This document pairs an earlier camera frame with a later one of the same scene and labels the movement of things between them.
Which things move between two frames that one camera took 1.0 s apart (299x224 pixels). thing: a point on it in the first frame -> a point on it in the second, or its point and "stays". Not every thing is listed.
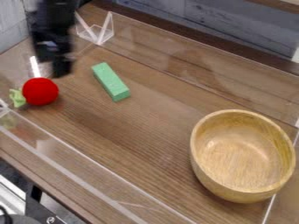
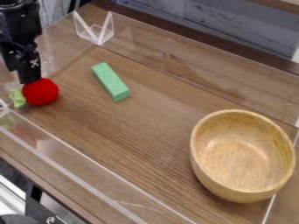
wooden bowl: [241, 153] stays
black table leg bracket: [34, 209] stays
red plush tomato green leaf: [38, 91] stays
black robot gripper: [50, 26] -> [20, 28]
